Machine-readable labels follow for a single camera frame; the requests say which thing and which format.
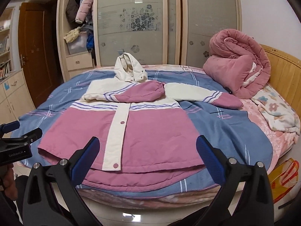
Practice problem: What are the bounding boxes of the brown wooden door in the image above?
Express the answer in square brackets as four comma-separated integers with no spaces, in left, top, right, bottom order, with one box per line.
[18,2,62,109]

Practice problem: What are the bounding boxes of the yellow and red plastic bag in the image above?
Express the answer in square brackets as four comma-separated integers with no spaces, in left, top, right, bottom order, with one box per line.
[268,158,300,208]

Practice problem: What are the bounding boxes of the blue garment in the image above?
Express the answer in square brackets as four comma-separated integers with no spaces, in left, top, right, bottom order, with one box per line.
[86,32,94,52]

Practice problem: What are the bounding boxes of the row of books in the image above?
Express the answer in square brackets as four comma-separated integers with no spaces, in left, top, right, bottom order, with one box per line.
[0,60,12,81]

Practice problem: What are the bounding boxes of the grey clothes pile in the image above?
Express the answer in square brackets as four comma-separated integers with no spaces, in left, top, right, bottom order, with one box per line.
[81,23,94,34]

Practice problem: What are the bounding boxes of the translucent storage box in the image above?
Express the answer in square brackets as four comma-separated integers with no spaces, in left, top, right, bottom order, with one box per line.
[67,34,91,54]

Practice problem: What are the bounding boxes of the beige low cabinet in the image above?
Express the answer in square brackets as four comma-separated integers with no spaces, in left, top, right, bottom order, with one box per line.
[0,68,36,128]

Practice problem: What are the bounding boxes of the frosted sliding door floral panel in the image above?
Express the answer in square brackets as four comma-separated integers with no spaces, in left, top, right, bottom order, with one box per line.
[93,0,182,67]

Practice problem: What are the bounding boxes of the dark hanging coat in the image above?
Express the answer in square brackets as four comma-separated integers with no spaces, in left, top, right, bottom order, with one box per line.
[65,0,81,24]

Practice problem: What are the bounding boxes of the beige wardrobe drawer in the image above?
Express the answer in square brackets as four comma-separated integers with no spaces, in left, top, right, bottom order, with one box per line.
[66,54,93,71]

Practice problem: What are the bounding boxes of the floral pillow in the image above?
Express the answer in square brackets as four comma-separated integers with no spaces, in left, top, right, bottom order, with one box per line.
[242,85,301,138]

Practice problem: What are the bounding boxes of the frosted sliding door small flowers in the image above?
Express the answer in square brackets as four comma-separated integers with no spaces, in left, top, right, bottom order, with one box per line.
[180,0,242,66]

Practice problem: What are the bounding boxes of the pink and white hooded jacket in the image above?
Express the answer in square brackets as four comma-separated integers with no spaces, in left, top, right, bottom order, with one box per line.
[38,52,242,192]

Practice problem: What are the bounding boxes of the bookshelf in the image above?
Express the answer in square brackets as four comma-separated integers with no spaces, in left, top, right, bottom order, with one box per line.
[0,7,15,82]

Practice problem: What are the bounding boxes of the pink puffer jacket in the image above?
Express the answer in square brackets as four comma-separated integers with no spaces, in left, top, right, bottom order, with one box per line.
[75,0,94,24]

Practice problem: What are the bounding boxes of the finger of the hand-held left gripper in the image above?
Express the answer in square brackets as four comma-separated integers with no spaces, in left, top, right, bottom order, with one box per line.
[14,128,43,147]
[0,121,21,137]

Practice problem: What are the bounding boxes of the beige wardrobe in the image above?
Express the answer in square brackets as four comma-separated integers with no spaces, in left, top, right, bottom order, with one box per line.
[56,0,242,80]

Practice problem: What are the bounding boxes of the rolled pink quilt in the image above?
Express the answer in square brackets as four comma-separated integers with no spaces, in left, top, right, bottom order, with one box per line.
[203,28,271,99]

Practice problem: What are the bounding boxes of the blue plaid bed sheet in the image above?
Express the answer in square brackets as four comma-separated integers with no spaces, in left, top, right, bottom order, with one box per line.
[11,69,274,198]

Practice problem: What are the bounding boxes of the wooden headboard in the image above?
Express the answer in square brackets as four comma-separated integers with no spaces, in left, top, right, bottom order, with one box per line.
[260,44,301,118]

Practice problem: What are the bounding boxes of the person's left hand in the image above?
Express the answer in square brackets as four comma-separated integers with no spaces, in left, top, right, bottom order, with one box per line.
[0,163,17,192]

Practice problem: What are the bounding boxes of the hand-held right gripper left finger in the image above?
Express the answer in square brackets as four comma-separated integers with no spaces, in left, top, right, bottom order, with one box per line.
[22,136,100,226]

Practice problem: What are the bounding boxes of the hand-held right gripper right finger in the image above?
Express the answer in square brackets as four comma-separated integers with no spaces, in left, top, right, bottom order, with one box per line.
[196,135,275,226]

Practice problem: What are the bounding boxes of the yellow knit garment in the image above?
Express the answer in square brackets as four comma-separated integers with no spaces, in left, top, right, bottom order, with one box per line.
[64,27,81,43]

